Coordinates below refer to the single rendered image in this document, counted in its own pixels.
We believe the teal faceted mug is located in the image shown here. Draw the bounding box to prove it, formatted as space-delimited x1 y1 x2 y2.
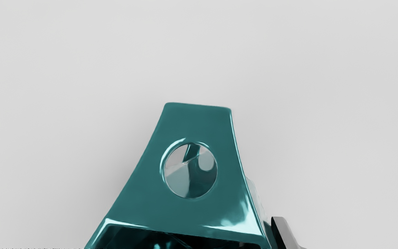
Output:
84 102 273 249

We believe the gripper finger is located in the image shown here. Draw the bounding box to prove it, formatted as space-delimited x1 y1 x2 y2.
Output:
271 216 307 249

